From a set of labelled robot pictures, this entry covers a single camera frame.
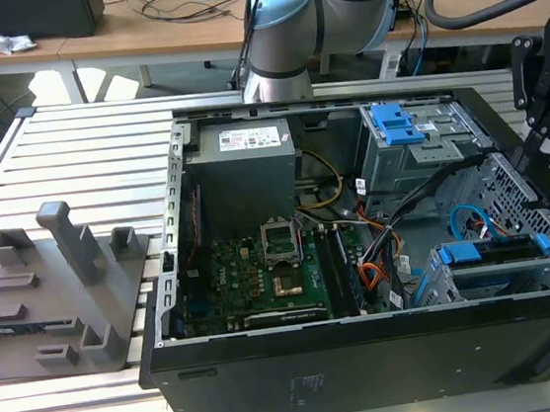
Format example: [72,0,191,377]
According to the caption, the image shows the black PC case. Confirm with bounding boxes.
[109,65,550,412]

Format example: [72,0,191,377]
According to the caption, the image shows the yellow and black wires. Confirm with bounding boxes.
[291,146,347,212]

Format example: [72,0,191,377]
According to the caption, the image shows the black RAM slot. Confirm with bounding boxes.
[335,224,365,316]
[320,225,349,318]
[312,226,342,319]
[328,225,356,317]

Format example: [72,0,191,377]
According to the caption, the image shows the metal disk bay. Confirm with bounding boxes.
[422,228,550,306]

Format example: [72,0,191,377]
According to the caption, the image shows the crumpled white paper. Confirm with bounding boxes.
[0,22,39,55]

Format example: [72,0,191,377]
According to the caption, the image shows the black case fan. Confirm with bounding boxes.
[174,182,212,272]

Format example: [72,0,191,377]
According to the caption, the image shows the hard disk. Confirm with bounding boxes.
[432,228,550,274]

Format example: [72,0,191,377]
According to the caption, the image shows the black graphics card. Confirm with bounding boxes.
[241,302,331,332]

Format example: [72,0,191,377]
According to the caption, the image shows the grey parts rack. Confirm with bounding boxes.
[0,190,166,386]

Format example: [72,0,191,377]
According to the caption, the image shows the orange and red wires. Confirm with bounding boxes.
[357,259,395,302]

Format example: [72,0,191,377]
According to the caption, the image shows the CPU socket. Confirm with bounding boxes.
[260,218,305,271]

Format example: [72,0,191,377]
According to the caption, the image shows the metal drive cage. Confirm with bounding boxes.
[352,90,499,207]

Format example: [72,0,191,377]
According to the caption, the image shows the green motherboard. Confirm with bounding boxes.
[169,220,368,338]

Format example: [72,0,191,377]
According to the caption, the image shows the blue drive latch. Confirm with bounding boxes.
[370,98,429,149]

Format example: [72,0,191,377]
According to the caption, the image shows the black wire bundle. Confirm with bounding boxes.
[350,153,505,277]

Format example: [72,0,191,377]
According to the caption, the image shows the large black box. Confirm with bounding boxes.
[0,0,109,48]

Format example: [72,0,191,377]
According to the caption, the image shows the coloured disk power wire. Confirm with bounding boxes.
[474,219,495,245]

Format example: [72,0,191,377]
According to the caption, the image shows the grey power supply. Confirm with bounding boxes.
[180,114,304,237]

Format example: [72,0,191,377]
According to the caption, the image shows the blue disk wire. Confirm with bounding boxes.
[447,200,491,247]

